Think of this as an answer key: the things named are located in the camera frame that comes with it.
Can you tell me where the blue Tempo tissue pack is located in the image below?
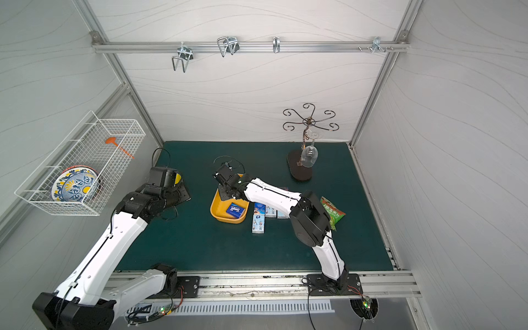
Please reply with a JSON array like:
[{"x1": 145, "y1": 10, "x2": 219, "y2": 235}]
[{"x1": 226, "y1": 203, "x2": 246, "y2": 219}]

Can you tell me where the yellow plastic storage box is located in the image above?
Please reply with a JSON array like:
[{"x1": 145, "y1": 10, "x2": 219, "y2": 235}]
[{"x1": 210, "y1": 184, "x2": 250, "y2": 224}]

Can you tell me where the blue orange tissue pack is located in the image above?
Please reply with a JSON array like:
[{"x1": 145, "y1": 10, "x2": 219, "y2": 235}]
[{"x1": 254, "y1": 202, "x2": 266, "y2": 215}]

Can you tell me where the light blue anime tissue pack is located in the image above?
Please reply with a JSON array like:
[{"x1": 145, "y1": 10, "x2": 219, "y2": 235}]
[{"x1": 252, "y1": 214, "x2": 265, "y2": 234}]

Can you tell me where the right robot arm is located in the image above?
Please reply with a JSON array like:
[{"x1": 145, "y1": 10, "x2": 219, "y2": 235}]
[{"x1": 213, "y1": 172, "x2": 348, "y2": 286}]

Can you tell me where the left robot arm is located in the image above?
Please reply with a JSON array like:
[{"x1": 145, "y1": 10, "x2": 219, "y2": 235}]
[{"x1": 32, "y1": 180, "x2": 188, "y2": 329}]

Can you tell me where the green table mat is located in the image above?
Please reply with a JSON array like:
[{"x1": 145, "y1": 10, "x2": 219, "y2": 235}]
[{"x1": 118, "y1": 141, "x2": 393, "y2": 272}]

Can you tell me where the black metal glass stand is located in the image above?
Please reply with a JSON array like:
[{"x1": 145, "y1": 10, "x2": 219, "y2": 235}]
[{"x1": 283, "y1": 103, "x2": 340, "y2": 182}]

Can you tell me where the orange plastic spoon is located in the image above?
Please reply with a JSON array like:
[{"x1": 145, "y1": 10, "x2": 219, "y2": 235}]
[{"x1": 105, "y1": 137, "x2": 134, "y2": 159}]

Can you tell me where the blue yellow patterned plate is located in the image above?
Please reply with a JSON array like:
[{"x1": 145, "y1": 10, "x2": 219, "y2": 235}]
[{"x1": 51, "y1": 166, "x2": 100, "y2": 202}]

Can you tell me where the clear wine glass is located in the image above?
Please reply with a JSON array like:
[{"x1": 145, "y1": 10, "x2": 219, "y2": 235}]
[{"x1": 300, "y1": 140, "x2": 318, "y2": 168}]

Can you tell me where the green snack bag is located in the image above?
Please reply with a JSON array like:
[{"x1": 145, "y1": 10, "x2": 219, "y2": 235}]
[{"x1": 320, "y1": 197, "x2": 346, "y2": 231}]

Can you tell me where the metal double hook left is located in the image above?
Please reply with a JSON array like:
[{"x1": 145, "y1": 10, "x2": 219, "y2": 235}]
[{"x1": 171, "y1": 43, "x2": 194, "y2": 73}]

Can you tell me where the metal double hook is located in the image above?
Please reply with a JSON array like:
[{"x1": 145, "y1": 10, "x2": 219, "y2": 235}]
[
  {"x1": 217, "y1": 37, "x2": 240, "y2": 57},
  {"x1": 171, "y1": 43, "x2": 194, "y2": 73}
]

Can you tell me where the metal double hook middle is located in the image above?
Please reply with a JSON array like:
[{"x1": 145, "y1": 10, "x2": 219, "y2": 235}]
[{"x1": 217, "y1": 37, "x2": 240, "y2": 57}]

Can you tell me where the small metal hook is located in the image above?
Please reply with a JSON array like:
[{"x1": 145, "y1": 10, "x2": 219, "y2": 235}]
[{"x1": 272, "y1": 37, "x2": 281, "y2": 54}]

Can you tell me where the metal hook right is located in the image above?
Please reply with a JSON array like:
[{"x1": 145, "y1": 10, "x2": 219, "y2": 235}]
[{"x1": 357, "y1": 37, "x2": 394, "y2": 54}]

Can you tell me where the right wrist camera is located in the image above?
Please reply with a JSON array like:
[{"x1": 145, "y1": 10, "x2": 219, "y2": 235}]
[{"x1": 213, "y1": 163, "x2": 239, "y2": 186}]

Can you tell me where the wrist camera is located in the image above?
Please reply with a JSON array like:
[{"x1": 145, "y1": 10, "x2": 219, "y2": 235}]
[
  {"x1": 147, "y1": 166, "x2": 178, "y2": 188},
  {"x1": 213, "y1": 163, "x2": 239, "y2": 186}
]

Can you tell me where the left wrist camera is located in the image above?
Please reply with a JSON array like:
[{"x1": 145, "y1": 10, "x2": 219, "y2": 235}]
[{"x1": 147, "y1": 166, "x2": 178, "y2": 188}]

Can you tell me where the white wire basket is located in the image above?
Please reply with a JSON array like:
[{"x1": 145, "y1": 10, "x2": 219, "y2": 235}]
[{"x1": 15, "y1": 111, "x2": 146, "y2": 216}]

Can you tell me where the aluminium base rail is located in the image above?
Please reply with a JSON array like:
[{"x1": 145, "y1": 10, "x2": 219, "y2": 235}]
[{"x1": 98, "y1": 269, "x2": 422, "y2": 304}]

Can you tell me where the aluminium top rail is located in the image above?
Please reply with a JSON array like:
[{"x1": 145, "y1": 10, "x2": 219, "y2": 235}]
[{"x1": 92, "y1": 39, "x2": 411, "y2": 54}]

